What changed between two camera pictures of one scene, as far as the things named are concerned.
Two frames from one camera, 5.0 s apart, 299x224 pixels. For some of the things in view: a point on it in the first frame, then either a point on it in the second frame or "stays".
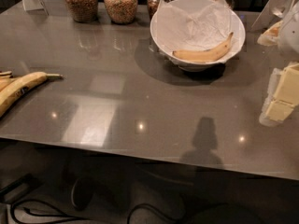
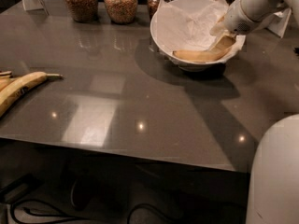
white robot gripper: (290, 35) → (237, 19)
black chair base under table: (82, 194) stays
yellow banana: (205, 55) stays
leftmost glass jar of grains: (81, 2) stays
